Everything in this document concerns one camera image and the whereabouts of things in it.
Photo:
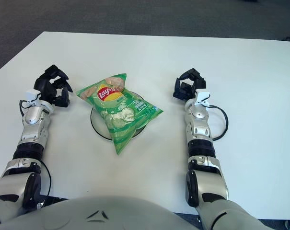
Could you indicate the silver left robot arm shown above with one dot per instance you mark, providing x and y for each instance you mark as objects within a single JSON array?
[{"x": 33, "y": 119}]

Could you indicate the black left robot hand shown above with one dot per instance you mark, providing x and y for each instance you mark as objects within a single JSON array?
[{"x": 45, "y": 87}]

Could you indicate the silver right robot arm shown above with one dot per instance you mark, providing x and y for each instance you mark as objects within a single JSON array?
[{"x": 200, "y": 129}]

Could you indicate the silver robot torso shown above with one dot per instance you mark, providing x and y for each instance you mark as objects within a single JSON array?
[{"x": 125, "y": 212}]

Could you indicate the white plate with black rim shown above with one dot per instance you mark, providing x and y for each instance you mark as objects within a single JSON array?
[{"x": 99, "y": 124}]

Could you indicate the green potato chips bag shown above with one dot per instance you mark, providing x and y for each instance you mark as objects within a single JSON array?
[{"x": 116, "y": 112}]

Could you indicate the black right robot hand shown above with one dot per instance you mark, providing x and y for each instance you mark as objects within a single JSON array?
[{"x": 186, "y": 89}]

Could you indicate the small metal bracket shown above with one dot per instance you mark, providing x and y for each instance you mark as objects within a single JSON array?
[{"x": 40, "y": 205}]

